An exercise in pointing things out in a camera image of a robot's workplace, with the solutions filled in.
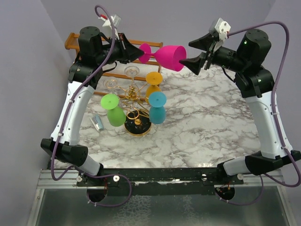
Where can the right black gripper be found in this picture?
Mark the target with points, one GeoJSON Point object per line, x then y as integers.
{"type": "Point", "coordinates": [194, 62]}

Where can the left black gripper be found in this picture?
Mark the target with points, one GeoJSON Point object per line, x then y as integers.
{"type": "Point", "coordinates": [128, 52]}

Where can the pink plastic goblet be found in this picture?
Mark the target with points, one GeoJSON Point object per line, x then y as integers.
{"type": "Point", "coordinates": [168, 56]}

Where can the clear wine glass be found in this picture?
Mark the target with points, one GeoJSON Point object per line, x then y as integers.
{"type": "Point", "coordinates": [111, 86]}
{"type": "Point", "coordinates": [132, 72]}

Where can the orange plastic goblet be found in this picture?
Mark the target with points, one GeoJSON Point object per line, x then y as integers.
{"type": "Point", "coordinates": [153, 79]}

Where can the blue plastic goblet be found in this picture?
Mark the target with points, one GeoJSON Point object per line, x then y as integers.
{"type": "Point", "coordinates": [157, 112]}

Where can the green plastic goblet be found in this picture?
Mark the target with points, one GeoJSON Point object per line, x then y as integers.
{"type": "Point", "coordinates": [115, 113]}

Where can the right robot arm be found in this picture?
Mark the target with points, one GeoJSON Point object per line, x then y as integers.
{"type": "Point", "coordinates": [255, 84]}

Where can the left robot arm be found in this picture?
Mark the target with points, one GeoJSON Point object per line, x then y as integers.
{"type": "Point", "coordinates": [95, 51]}

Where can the wooden dish rack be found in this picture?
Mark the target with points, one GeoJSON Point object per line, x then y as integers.
{"type": "Point", "coordinates": [145, 64]}

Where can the small blue white packet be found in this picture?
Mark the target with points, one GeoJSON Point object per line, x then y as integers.
{"type": "Point", "coordinates": [96, 121]}

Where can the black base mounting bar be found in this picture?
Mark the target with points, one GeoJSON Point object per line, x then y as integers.
{"type": "Point", "coordinates": [159, 181]}

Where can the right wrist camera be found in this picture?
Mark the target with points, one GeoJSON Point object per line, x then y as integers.
{"type": "Point", "coordinates": [219, 30]}

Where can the gold wire wine glass rack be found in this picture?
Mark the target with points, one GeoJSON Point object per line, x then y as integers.
{"type": "Point", "coordinates": [137, 115]}

